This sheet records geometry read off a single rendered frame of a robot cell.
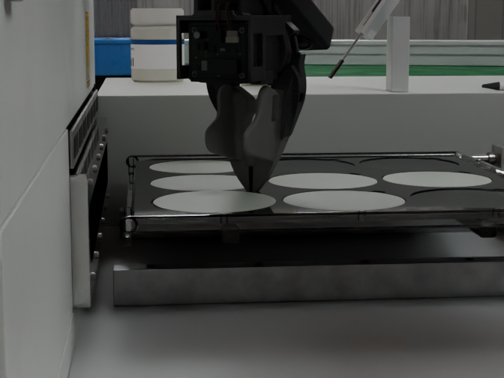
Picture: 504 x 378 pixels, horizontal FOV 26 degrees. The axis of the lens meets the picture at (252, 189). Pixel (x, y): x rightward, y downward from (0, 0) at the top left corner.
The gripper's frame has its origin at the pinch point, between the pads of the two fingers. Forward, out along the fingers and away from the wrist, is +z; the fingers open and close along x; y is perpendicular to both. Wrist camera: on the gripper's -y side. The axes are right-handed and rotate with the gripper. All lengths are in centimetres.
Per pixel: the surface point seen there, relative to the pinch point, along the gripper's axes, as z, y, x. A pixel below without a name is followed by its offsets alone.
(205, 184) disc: 1.3, -0.4, -5.5
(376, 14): -13.8, -31.9, -2.5
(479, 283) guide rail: 8.1, -3.6, 19.1
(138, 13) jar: -14, -35, -37
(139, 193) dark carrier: 1.2, 6.6, -7.9
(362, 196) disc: 1.3, -1.6, 9.3
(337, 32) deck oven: -5, -412, -185
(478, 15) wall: -13, -722, -214
